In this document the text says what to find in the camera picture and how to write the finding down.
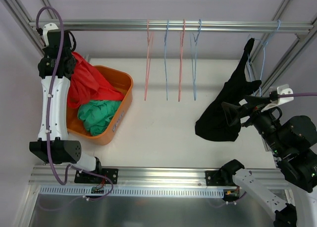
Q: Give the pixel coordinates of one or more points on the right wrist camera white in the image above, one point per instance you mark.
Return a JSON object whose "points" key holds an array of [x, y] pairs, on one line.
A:
{"points": [[278, 95]]}

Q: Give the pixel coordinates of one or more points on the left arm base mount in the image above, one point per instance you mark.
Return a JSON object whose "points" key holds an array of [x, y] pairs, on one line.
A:
{"points": [[84, 178]]}

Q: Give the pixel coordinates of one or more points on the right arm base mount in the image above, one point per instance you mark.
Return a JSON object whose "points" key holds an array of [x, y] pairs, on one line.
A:
{"points": [[232, 193]]}

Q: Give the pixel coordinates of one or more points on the slotted white cable duct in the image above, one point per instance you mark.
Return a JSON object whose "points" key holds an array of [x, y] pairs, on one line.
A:
{"points": [[132, 191]]}

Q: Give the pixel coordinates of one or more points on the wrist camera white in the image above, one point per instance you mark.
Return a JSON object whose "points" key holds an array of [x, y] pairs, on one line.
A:
{"points": [[50, 27], [278, 95]]}

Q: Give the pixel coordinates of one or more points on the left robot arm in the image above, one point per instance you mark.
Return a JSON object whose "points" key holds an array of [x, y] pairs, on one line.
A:
{"points": [[53, 146]]}

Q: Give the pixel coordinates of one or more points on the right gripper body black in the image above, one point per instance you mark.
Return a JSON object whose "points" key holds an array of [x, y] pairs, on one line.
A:
{"points": [[246, 110]]}

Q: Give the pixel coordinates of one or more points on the pink hanger of green top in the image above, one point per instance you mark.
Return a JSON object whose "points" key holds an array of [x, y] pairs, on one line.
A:
{"points": [[182, 33]]}

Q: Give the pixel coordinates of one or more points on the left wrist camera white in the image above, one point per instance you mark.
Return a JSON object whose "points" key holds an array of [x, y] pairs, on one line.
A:
{"points": [[50, 27]]}

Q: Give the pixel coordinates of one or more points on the aluminium hanging rail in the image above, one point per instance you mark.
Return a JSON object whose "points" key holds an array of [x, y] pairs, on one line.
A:
{"points": [[187, 26]]}

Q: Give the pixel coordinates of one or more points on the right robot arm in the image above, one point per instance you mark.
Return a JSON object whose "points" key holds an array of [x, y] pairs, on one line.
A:
{"points": [[291, 143]]}

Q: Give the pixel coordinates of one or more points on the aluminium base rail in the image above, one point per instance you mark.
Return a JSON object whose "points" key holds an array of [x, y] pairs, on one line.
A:
{"points": [[162, 177]]}

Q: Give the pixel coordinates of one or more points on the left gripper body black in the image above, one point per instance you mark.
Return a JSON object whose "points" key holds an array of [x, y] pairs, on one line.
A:
{"points": [[70, 64]]}

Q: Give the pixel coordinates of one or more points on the blue hanger of grey top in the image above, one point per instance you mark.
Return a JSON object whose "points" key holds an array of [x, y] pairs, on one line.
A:
{"points": [[165, 63]]}

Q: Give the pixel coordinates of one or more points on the green tank top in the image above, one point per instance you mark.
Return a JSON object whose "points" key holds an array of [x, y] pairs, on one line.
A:
{"points": [[96, 115]]}

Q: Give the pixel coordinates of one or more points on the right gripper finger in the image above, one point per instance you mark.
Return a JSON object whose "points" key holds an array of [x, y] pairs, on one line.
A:
{"points": [[233, 113], [254, 101]]}

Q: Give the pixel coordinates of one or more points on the black tank top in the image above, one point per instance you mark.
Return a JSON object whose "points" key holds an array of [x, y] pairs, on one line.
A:
{"points": [[217, 123]]}

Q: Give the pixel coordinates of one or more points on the blue hanger of black top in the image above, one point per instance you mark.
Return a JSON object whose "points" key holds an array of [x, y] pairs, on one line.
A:
{"points": [[264, 43]]}

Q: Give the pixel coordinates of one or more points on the blue hanger of red top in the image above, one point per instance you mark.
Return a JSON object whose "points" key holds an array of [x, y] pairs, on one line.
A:
{"points": [[193, 49]]}

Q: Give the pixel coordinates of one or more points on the red tank top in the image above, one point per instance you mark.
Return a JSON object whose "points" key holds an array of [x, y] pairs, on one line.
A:
{"points": [[87, 83]]}

